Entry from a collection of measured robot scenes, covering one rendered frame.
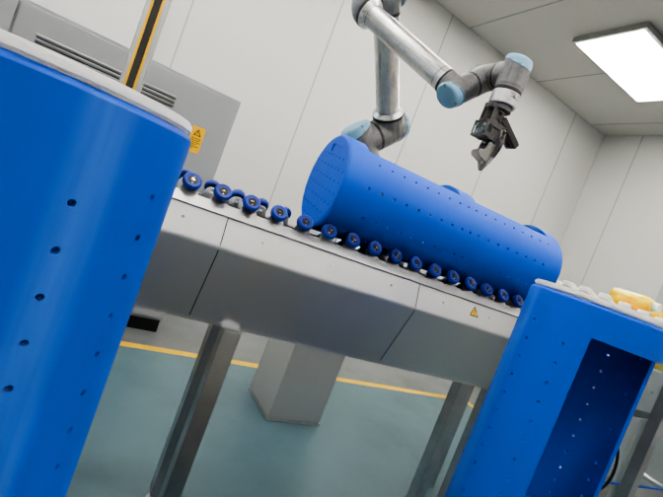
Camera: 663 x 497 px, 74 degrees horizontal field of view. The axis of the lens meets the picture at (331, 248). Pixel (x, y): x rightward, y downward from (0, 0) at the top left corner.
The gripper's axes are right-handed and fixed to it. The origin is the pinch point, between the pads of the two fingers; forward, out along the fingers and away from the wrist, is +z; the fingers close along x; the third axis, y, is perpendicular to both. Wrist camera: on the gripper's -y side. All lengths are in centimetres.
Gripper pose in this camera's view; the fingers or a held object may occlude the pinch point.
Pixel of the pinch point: (482, 168)
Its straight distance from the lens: 155.3
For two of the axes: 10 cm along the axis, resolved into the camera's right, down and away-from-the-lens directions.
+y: -8.6, -3.0, -4.1
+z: -3.5, 9.3, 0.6
